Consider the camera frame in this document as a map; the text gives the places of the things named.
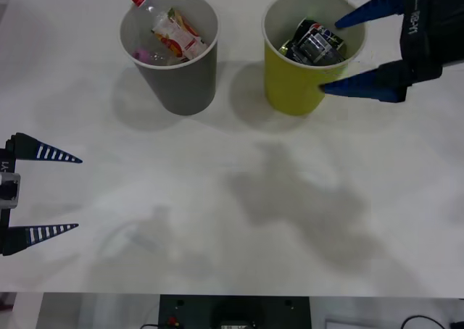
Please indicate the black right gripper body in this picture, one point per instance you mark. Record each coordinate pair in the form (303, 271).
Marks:
(426, 35)

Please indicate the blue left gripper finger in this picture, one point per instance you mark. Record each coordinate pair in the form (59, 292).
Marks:
(25, 148)
(18, 237)

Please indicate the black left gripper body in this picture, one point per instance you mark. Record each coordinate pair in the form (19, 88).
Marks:
(4, 164)

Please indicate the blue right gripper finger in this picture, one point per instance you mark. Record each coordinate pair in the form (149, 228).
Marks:
(388, 1)
(384, 84)

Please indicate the red-capped clear plastic bottle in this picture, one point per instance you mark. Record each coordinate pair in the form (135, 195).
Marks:
(175, 33)

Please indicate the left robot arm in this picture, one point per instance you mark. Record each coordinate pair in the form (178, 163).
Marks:
(9, 189)

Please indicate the black and silver can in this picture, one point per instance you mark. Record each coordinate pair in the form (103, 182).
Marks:
(315, 50)

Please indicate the yellow-green plastic bin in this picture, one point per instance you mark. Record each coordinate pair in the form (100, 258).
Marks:
(290, 90)

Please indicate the dark crushed can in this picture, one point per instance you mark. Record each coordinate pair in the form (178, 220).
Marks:
(288, 50)

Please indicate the pink-capped clear plastic bottle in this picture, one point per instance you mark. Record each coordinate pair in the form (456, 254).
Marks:
(141, 54)

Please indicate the grey plastic bin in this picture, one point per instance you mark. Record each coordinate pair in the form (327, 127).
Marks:
(181, 86)

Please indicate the black robot torso base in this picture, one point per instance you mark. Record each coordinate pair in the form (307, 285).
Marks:
(203, 311)

